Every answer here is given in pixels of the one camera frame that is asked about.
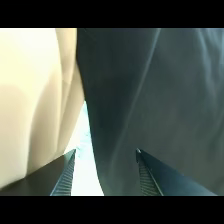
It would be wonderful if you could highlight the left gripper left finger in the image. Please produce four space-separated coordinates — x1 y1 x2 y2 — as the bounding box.
0 148 77 197

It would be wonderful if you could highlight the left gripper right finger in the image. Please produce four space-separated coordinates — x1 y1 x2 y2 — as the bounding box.
135 148 217 197

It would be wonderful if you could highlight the black garment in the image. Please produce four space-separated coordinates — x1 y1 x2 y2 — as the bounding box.
76 27 224 197

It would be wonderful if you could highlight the cream garment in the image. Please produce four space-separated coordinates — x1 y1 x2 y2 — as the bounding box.
0 27 85 190

